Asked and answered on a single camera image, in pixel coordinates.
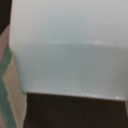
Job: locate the light blue milk carton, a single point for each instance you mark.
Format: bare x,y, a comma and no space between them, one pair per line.
71,47

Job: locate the foam-padded gripper finger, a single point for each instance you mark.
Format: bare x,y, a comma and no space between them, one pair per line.
13,101

